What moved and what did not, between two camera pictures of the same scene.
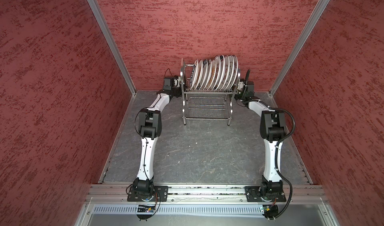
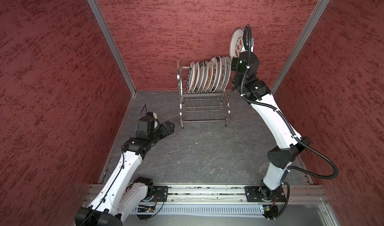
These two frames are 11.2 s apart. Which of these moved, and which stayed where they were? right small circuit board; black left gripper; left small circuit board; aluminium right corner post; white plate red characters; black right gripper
Moved: black right gripper; black left gripper; white plate red characters
Stayed: left small circuit board; right small circuit board; aluminium right corner post
